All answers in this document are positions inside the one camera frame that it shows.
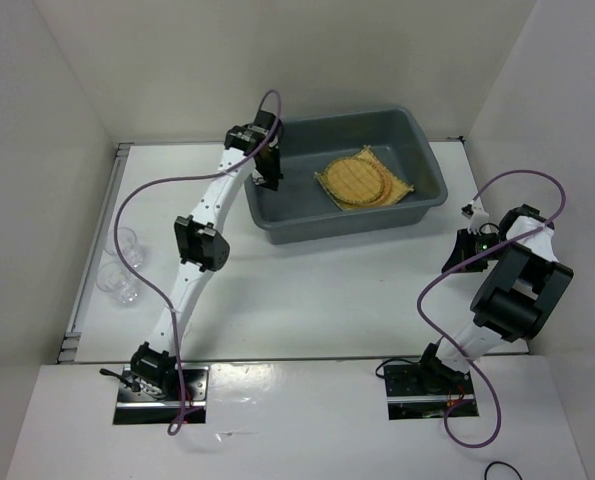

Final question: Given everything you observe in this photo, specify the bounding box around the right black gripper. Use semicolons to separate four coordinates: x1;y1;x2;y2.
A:
441;228;510;273

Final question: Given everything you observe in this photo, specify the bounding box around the round bamboo tray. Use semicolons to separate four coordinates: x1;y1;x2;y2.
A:
323;157;386;205

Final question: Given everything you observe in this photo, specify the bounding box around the rectangular woven bamboo mat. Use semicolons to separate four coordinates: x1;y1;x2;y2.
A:
314;145;415;211

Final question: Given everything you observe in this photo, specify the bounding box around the round orange woven tray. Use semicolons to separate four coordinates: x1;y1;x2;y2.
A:
372;165;394;205

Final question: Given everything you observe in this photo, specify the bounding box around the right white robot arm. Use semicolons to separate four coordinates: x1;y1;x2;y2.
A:
415;201;573;394

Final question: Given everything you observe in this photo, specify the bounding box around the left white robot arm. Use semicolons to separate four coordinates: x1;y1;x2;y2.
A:
130;110;283;400

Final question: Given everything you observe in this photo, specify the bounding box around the grey plastic bin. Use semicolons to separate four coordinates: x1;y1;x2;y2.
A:
245;106;448;245

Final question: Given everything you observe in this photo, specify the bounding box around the clear plastic cup upper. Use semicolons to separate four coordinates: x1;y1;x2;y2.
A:
104;227;145;270

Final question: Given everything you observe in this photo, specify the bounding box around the clear plastic cup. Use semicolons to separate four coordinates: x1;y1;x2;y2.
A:
96;262;139;305
104;227;145;270

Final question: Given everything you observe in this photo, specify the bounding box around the clear plastic cup lower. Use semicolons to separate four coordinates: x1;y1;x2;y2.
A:
96;262;139;305

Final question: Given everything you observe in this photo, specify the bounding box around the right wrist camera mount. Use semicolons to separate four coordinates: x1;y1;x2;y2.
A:
461;198;490;234

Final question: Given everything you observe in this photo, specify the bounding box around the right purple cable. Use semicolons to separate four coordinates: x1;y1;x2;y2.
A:
415;169;568;448

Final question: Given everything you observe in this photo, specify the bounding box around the purple cable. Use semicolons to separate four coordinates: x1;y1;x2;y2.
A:
415;169;568;448
113;89;284;436

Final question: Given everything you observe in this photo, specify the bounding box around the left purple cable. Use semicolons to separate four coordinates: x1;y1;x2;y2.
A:
113;89;284;436

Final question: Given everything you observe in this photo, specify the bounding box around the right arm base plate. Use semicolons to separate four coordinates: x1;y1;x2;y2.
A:
375;357;479;420

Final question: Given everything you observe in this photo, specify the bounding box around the black cable loop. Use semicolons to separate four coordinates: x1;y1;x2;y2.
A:
485;460;524;480

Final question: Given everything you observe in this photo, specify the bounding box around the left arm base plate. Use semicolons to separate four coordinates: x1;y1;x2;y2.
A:
113;364;210;426

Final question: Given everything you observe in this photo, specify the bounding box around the aluminium table rail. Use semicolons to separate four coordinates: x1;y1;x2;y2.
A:
57;142;133;364

